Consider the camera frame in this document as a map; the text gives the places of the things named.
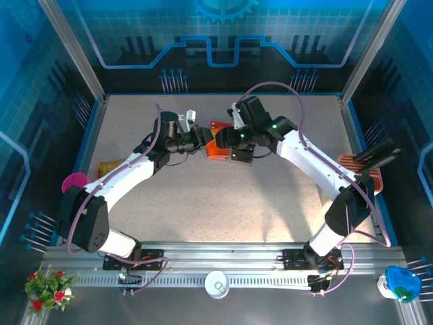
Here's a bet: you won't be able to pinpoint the orange card holder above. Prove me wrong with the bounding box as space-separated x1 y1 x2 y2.
204 127 235 160

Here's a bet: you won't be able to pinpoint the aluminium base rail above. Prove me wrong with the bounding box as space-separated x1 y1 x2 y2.
40 240 407 277

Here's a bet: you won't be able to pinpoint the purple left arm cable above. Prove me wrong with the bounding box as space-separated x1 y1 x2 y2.
66 103 170 296

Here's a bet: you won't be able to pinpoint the blue green globe ornament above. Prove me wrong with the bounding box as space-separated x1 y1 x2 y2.
376 265 424 303

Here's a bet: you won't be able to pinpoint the yellow snack packet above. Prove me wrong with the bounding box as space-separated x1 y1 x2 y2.
94 158 127 180

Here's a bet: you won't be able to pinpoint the aluminium frame post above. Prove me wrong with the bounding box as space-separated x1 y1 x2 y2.
339 0 406 105
36 0 108 104

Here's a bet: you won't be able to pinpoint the black VIP card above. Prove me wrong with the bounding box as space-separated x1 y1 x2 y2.
229 148 253 164

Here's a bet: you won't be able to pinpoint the orange white knife block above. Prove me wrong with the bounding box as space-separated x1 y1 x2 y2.
337 154 384 194

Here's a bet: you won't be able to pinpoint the white slotted cable duct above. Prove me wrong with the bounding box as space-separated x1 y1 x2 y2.
76 276 312 288

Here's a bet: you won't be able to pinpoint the pink plastic goblet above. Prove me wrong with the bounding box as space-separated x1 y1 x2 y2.
62 171 91 196

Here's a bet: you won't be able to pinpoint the artificial plant red flowers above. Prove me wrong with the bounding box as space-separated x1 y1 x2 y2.
24 266 81 320

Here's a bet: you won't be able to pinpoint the black knife handle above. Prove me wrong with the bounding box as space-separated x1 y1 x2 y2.
363 146 403 174
354 137 396 163

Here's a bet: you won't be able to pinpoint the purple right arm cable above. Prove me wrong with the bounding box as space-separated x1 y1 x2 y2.
236 82 393 297

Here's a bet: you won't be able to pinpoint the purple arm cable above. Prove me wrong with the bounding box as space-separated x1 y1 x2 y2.
66 103 170 296
236 82 393 297

